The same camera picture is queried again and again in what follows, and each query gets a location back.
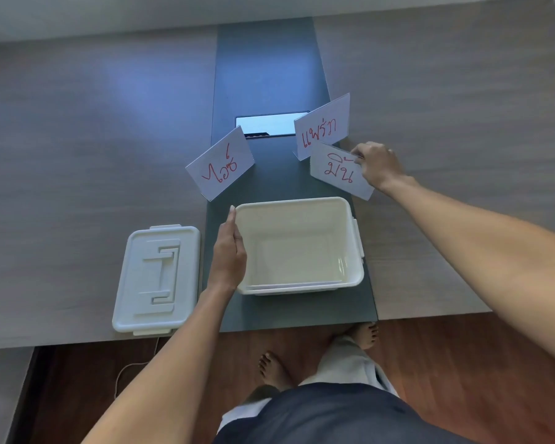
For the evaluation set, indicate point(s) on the dark blue shirt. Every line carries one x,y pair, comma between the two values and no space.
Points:
342,416

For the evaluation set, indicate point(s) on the person's right foot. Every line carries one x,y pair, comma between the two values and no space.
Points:
364,333

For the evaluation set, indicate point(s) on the person's right forearm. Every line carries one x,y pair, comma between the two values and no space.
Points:
481,245

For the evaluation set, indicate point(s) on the light grey trousers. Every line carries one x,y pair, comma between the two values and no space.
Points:
347,365

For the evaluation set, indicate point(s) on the white red lettered name card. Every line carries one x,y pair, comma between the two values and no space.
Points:
337,173
321,127
222,164

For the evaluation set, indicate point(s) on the person's left thumb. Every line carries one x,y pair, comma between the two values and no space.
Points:
241,247

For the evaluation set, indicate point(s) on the person's left foot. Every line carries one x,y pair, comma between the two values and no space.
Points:
275,370

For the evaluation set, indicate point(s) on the person's foot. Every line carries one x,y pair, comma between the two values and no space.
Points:
275,370
364,333

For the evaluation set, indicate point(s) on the person's right hand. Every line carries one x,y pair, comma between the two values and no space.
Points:
381,166

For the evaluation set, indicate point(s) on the person's right fingers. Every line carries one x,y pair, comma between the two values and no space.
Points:
360,153

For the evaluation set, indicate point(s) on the person's left forearm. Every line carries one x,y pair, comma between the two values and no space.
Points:
166,369

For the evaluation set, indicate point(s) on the white plastic box lid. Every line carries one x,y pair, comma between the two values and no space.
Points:
157,279

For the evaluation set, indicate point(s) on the person's left hand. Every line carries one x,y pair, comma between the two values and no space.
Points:
225,258

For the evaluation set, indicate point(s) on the white plastic storage box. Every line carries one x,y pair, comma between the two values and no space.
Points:
300,245

